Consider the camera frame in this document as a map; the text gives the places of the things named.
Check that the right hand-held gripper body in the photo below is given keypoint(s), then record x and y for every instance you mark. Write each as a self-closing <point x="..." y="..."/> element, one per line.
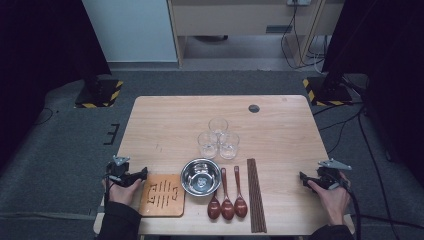
<point x="331" y="176"/>

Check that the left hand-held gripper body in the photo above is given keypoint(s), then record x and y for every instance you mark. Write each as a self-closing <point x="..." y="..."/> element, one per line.
<point x="116" y="173"/>

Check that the square wooden trivet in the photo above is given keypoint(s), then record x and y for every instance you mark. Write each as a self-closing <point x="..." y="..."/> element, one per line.
<point x="161" y="196"/>

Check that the stainless steel bowl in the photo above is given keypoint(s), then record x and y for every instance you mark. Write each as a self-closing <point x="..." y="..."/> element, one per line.
<point x="201" y="178"/>

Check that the dark red wooden spoon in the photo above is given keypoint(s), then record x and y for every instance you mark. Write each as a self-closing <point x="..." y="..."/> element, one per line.
<point x="214" y="209"/>
<point x="227" y="208"/>
<point x="240" y="206"/>

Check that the person's left hand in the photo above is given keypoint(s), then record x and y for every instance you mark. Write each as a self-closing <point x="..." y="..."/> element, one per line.
<point x="120" y="195"/>

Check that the person's right hand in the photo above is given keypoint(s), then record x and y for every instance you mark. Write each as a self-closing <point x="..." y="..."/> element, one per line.
<point x="335" y="203"/>

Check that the bundle of dark wooden chopsticks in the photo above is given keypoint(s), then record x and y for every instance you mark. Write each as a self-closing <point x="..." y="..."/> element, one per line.
<point x="256" y="196"/>

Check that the clear drinking glass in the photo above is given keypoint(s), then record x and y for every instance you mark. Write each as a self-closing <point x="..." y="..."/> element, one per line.
<point x="229" y="146"/>
<point x="218" y="126"/>
<point x="207" y="145"/>

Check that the black stand base striped edge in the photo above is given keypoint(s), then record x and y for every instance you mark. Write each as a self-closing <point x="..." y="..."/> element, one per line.
<point x="100" y="95"/>
<point x="328" y="93"/>

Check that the grey round table grommet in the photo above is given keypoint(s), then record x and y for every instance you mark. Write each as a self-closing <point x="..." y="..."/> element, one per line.
<point x="254" y="108"/>

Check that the black curtain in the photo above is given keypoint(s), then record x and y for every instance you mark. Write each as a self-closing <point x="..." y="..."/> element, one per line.
<point x="33" y="50"/>
<point x="393" y="66"/>

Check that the white cabinet panel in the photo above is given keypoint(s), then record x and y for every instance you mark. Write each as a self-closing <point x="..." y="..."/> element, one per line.
<point x="133" y="30"/>

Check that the dark object under desk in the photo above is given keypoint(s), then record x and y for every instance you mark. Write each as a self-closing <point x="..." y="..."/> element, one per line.
<point x="211" y="38"/>

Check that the beige wooden desk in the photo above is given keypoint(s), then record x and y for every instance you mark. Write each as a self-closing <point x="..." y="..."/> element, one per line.
<point x="233" y="20"/>

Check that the white power strip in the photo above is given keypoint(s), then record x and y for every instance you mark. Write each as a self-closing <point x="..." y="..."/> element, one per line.
<point x="298" y="2"/>

